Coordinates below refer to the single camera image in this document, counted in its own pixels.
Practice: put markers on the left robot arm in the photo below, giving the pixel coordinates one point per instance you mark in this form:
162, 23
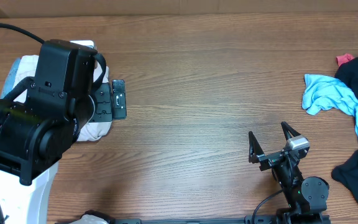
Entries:
43, 116

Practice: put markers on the beige khaki shorts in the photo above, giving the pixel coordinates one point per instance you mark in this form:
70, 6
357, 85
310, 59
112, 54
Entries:
27, 67

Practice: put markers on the light blue cloth garment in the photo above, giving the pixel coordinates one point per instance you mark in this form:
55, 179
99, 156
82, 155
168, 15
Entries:
324, 93

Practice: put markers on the folded blue denim shorts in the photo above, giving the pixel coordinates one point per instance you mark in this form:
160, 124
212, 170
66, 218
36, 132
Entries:
10, 79

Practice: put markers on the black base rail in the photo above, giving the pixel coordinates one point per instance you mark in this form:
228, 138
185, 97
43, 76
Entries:
92, 216

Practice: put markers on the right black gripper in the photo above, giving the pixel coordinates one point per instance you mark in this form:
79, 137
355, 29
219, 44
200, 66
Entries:
258, 155

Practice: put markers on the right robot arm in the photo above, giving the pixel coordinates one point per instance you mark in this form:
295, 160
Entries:
306, 197

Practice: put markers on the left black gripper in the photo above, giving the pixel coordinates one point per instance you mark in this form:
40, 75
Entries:
105, 112

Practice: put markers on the red cloth garment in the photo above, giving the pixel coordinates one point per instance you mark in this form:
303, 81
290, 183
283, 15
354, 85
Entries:
341, 59

